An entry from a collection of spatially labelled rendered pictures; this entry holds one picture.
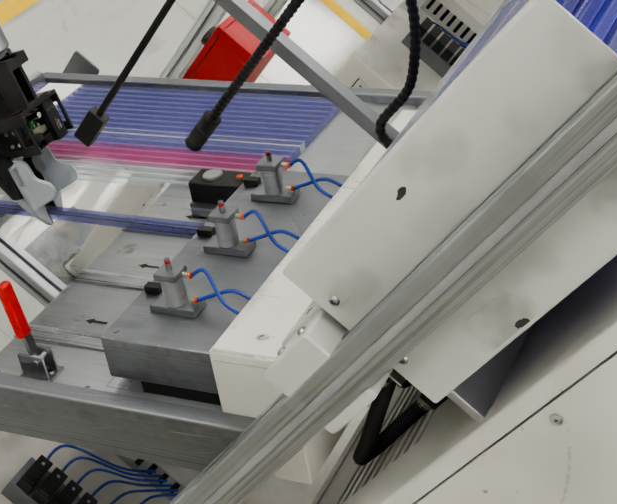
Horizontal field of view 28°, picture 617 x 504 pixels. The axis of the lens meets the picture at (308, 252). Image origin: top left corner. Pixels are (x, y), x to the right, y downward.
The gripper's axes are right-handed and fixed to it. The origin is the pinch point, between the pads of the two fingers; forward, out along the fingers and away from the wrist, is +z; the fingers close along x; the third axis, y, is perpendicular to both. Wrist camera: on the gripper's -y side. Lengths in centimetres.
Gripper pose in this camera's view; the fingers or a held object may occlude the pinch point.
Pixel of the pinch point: (46, 211)
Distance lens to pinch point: 157.7
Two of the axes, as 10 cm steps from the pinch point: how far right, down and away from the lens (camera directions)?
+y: 8.3, -1.1, -5.4
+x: 4.1, -5.2, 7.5
